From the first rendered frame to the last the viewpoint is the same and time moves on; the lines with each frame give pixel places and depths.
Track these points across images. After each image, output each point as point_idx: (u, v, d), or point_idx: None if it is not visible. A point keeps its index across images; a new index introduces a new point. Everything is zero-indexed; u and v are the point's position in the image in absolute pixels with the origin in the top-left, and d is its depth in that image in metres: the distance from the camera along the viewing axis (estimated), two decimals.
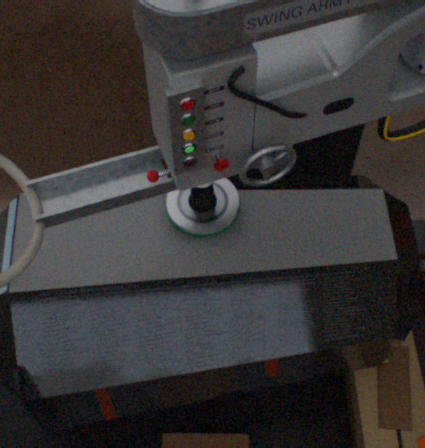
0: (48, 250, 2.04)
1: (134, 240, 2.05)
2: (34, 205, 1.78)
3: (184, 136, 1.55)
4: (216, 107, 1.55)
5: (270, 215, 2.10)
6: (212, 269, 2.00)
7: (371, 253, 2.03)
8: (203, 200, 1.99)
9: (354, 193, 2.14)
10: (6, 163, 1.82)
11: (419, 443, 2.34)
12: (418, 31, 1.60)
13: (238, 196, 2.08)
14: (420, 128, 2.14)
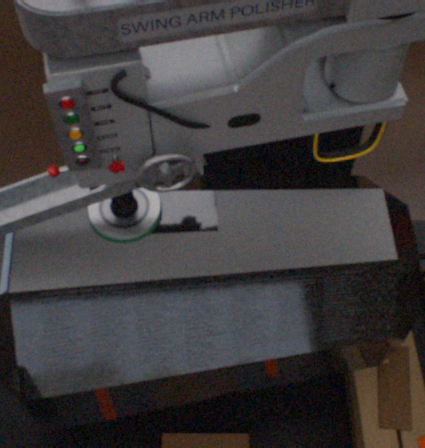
0: (48, 250, 2.04)
1: None
2: None
3: (69, 134, 1.56)
4: (104, 109, 1.54)
5: (270, 215, 2.10)
6: (212, 269, 2.00)
7: (371, 253, 2.03)
8: (121, 206, 2.02)
9: (354, 193, 2.14)
10: None
11: (419, 443, 2.34)
12: (321, 53, 1.56)
13: None
14: (355, 152, 2.09)
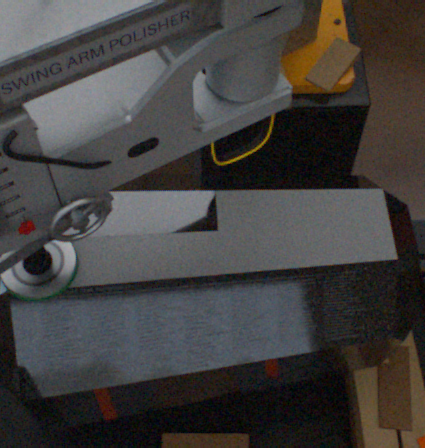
0: None
1: (134, 240, 2.05)
2: None
3: None
4: (1, 174, 1.45)
5: (270, 215, 2.10)
6: (212, 269, 2.00)
7: (371, 253, 2.03)
8: (35, 263, 1.92)
9: (354, 193, 2.14)
10: None
11: (419, 443, 2.34)
12: (204, 63, 1.54)
13: (32, 300, 1.94)
14: (251, 147, 2.10)
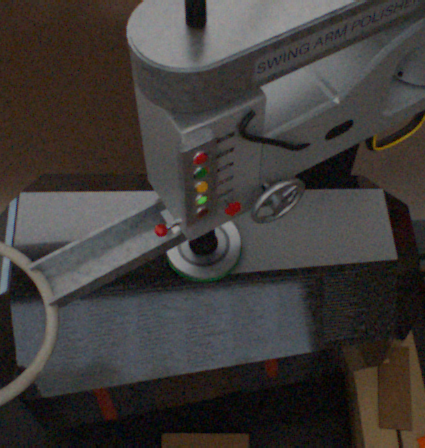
0: (48, 250, 2.04)
1: None
2: (42, 287, 1.71)
3: (197, 188, 1.48)
4: (227, 154, 1.48)
5: (270, 215, 2.10)
6: None
7: (371, 253, 2.03)
8: (206, 243, 1.93)
9: (354, 193, 2.14)
10: (4, 248, 1.75)
11: (419, 443, 2.34)
12: (413, 46, 1.57)
13: (166, 256, 1.99)
14: (404, 133, 2.13)
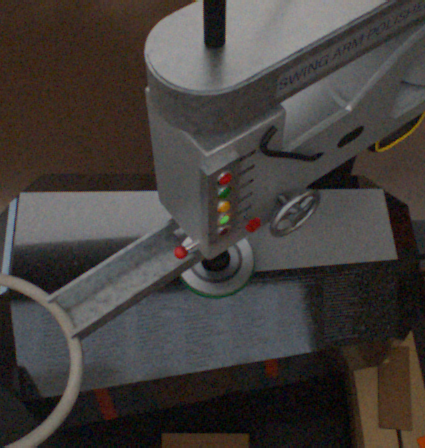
0: (48, 250, 2.04)
1: (134, 240, 2.05)
2: (62, 320, 1.66)
3: (220, 208, 1.45)
4: (248, 171, 1.46)
5: None
6: None
7: (371, 253, 2.03)
8: (220, 259, 1.91)
9: (354, 193, 2.14)
10: (18, 283, 1.70)
11: (419, 443, 2.34)
12: (421, 49, 1.57)
13: (210, 296, 1.92)
14: (404, 132, 2.13)
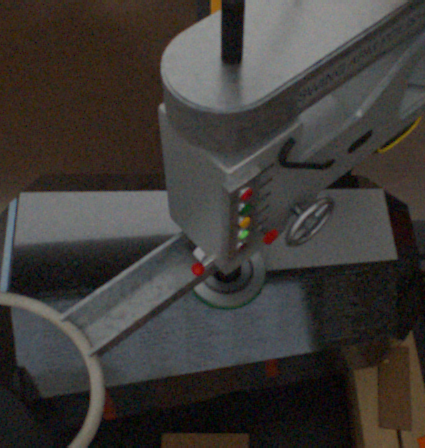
0: (48, 250, 2.04)
1: (134, 240, 2.05)
2: (78, 338, 1.59)
3: (241, 224, 1.43)
4: (266, 185, 1.44)
5: None
6: None
7: (371, 253, 2.03)
8: (232, 270, 1.88)
9: (354, 193, 2.14)
10: (28, 302, 1.62)
11: (419, 443, 2.34)
12: None
13: None
14: (403, 132, 2.13)
